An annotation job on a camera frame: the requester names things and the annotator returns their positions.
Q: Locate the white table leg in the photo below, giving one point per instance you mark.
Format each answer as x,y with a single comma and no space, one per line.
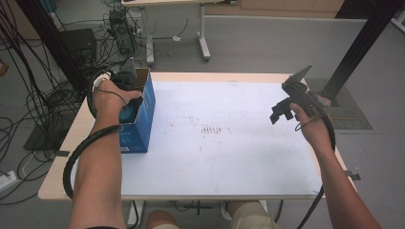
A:
133,214

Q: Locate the person's left hand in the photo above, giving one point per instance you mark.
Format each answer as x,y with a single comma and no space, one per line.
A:
106,100

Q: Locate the blue cardboard box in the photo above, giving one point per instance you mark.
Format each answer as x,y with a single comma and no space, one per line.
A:
140,127

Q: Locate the person's right leg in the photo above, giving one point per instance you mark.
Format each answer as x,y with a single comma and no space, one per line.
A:
251,216

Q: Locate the person's right hand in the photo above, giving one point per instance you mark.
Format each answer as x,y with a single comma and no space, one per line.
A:
313,130

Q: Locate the wooden cabinet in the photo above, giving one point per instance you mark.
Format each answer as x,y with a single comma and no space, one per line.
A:
286,8

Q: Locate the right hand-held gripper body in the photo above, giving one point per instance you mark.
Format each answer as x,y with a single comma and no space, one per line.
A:
301,93

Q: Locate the white paper sheet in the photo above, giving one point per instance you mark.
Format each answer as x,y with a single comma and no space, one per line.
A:
229,152

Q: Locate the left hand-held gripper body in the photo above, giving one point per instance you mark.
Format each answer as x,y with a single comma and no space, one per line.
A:
125,79

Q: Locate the black tape strip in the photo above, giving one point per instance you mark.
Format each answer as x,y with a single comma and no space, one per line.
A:
355,176
63,153

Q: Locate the white power strip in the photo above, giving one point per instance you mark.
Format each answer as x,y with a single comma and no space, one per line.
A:
7,181

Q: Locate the black metal post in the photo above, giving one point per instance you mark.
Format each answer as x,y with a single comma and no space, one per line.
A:
356,47
51,41

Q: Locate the person's left knee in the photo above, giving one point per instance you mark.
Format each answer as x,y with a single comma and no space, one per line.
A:
162,219

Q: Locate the black computer case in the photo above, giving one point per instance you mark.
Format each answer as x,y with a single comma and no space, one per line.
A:
79,43

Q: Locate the grey floor mat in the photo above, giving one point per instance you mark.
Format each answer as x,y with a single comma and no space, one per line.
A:
353,111

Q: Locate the white desk with metal legs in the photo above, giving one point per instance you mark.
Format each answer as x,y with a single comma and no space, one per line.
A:
203,38

